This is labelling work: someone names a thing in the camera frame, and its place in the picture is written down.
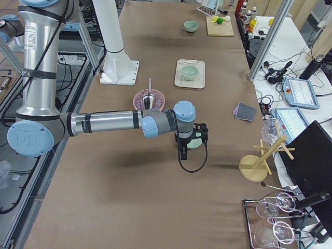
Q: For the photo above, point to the blue teach pendant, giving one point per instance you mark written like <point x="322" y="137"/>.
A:
<point x="293" y="121"/>
<point x="300" y="93"/>

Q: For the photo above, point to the pink bowl with ice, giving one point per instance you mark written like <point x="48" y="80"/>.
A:
<point x="160" y="99"/>

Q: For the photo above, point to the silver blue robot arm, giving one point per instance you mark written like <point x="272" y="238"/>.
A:
<point x="40" y="125"/>

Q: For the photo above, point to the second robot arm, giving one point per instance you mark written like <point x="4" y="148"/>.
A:
<point x="10" y="27"/>

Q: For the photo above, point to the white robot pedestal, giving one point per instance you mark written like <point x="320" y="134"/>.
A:
<point x="118" y="68"/>

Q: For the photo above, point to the wine glass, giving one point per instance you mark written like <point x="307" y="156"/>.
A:
<point x="274" y="236"/>
<point x="269" y="207"/>

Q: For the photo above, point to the wooden mug tree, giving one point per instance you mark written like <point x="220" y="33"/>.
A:
<point x="255" y="168"/>

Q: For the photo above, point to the white dish rack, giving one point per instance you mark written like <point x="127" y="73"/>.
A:
<point x="211" y="7"/>

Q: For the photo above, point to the black water bottle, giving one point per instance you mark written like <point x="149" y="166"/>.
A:
<point x="312" y="67"/>

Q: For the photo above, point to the wine glass upper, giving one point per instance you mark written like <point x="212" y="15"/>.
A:
<point x="269" y="207"/>

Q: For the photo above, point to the wine glass lower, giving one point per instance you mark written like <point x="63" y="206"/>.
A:
<point x="274" y="236"/>

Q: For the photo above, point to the green bowl on tray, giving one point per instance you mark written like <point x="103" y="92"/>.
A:
<point x="189" y="72"/>

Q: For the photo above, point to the black monitor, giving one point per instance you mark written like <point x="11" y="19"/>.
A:
<point x="310" y="169"/>

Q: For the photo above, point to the grey folded cloth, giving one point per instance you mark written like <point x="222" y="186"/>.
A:
<point x="244" y="112"/>

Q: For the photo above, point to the lemon slices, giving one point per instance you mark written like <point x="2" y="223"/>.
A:
<point x="214" y="19"/>

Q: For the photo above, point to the clear plastic bottle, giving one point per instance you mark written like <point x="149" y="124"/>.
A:
<point x="272" y="129"/>

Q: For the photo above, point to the wooden cutting board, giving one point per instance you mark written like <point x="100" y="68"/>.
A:
<point x="220" y="30"/>

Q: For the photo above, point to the cream serving tray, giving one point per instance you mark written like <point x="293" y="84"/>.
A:
<point x="198" y="83"/>

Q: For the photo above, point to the aluminium frame post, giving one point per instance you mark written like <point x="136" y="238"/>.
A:
<point x="273" y="31"/>

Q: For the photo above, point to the green lime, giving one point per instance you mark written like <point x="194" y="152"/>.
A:
<point x="220" y="20"/>

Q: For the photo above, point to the blue teach pendant far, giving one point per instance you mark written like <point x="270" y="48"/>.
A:
<point x="300" y="93"/>

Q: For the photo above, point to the green bowl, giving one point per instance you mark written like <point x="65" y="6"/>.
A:
<point x="194" y="143"/>
<point x="189" y="72"/>
<point x="191" y="26"/>

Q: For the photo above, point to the blue teach pendant near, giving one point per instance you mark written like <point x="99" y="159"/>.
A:
<point x="293" y="121"/>

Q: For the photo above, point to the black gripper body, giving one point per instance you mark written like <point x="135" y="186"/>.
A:
<point x="180" y="143"/>

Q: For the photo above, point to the metal scoop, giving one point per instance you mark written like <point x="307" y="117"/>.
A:
<point x="148" y="100"/>

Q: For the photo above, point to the white garlic bulb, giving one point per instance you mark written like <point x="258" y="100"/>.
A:
<point x="227" y="18"/>

